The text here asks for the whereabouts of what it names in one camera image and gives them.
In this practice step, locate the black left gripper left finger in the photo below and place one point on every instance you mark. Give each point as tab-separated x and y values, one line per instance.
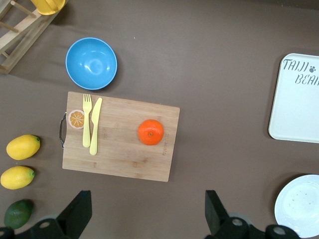
74	216

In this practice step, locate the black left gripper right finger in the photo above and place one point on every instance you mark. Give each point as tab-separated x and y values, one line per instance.
216	216

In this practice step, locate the white round plate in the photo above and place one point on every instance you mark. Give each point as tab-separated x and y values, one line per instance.
301	204

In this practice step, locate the orange mandarin fruit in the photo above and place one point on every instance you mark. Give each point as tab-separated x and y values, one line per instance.
151	132

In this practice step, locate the dark green lime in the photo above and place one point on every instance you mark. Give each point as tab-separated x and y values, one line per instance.
18	214

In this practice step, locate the yellow lemon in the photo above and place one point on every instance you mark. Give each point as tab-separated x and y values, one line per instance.
17	177
23	147

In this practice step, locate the bamboo cutting board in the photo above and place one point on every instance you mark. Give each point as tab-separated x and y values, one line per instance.
129	154

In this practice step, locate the yellow plastic knife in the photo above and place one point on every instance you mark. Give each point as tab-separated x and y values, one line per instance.
94	134

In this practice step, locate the yellow plastic fork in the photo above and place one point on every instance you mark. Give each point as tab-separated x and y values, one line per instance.
86	124

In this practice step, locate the toy orange slice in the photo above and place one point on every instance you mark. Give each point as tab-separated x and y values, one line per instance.
74	119

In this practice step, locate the cream bear print tray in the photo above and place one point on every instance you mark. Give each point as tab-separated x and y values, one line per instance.
299	112

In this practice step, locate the blue bowl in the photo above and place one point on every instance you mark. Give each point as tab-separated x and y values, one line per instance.
91	63

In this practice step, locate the wooden cup rack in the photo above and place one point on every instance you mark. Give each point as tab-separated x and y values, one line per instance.
25	39

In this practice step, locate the yellow plastic cup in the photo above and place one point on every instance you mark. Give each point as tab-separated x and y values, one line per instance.
47	6

